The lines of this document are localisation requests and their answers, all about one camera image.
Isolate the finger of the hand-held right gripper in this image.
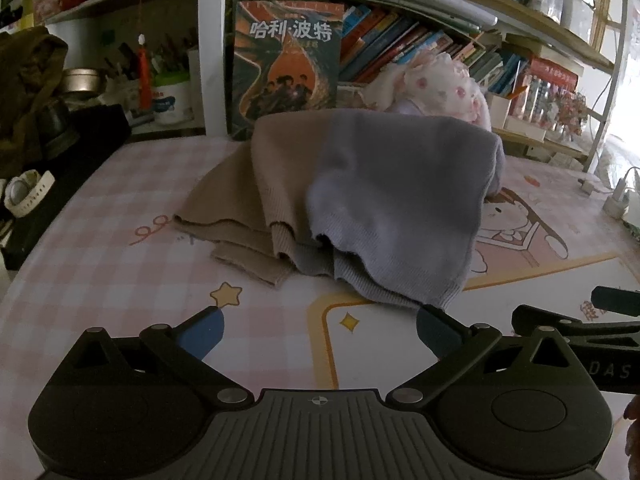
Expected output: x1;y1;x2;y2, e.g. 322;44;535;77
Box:
591;286;640;317
511;305;640;350

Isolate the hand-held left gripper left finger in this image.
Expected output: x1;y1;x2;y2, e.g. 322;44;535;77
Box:
65;305;256;408

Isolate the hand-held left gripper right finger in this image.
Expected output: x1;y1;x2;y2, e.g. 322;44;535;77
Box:
385;304;583;408

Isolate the lavender and beige sweater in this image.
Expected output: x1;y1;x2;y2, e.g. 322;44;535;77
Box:
172;110;507;309

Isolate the person's right hand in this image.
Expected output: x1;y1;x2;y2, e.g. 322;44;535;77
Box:
624;395;640;463

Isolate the pink checked printed table mat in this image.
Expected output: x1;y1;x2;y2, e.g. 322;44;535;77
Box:
0;136;640;411

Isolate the white flat box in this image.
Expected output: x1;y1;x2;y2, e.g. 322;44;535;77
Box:
505;115;546;142

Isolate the pink flower bouquet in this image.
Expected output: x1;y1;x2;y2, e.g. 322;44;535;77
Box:
555;91;591;141

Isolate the white pen box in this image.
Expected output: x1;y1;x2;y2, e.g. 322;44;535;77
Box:
487;92;513;128

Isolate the black case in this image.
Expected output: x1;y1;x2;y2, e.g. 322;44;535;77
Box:
0;104;132;271

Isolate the white wristwatch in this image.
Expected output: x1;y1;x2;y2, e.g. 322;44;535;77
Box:
4;170;56;218

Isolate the white jar with green lid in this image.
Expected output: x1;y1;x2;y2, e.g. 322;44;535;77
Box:
151;72;193;126

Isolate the red boxed book set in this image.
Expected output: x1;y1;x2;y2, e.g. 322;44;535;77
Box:
515;57;578;121

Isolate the pink and white plush rabbit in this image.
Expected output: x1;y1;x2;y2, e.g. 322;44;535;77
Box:
362;50;493;128

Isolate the dark round vessel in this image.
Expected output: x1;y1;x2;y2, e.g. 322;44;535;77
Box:
46;100;81;147

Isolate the red tassel ornament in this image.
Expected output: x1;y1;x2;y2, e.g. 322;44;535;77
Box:
137;34;152;110

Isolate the white shelf unit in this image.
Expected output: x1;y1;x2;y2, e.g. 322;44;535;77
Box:
45;0;631;176

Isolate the large illustrated book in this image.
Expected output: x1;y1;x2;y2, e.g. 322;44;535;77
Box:
231;0;346;142

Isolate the bundle of pens and brushes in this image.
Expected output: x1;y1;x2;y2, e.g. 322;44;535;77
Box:
102;35;198;81

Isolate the round metal tin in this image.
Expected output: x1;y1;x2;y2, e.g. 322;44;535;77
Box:
61;67;103;96

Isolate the clear plastic container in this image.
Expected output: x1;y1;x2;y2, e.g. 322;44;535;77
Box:
560;0;596;31

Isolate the row of colourful books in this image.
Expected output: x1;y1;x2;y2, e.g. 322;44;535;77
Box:
339;4;531;96

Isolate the olive brown bag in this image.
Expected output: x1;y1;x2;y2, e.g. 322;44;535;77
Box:
0;27;68;161

